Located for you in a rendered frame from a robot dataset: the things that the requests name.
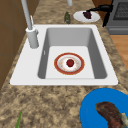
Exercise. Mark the small white plate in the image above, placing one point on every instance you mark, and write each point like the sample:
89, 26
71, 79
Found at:
80, 16

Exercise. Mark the dark green vegetable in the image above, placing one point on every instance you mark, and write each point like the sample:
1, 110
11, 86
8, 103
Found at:
67, 17

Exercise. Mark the blue plate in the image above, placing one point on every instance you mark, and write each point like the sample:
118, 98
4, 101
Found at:
90, 111

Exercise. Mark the small red fruit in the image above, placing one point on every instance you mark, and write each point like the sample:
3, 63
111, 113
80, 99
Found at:
70, 62

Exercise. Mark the white sink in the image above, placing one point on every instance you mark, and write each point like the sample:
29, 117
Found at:
68, 43

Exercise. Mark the brown meat piece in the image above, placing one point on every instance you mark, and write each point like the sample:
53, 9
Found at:
111, 115

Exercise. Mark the dark purple food piece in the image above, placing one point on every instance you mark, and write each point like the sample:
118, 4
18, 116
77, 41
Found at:
87, 14

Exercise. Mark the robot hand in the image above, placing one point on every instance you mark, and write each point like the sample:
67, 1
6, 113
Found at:
107, 13

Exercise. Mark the red-rimmed white plate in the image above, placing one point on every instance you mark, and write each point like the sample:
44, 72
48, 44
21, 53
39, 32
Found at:
69, 63

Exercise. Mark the grey tap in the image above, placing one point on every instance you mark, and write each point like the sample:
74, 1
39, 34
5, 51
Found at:
32, 31

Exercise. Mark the thin green vegetable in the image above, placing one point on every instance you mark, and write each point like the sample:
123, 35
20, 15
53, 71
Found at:
19, 120

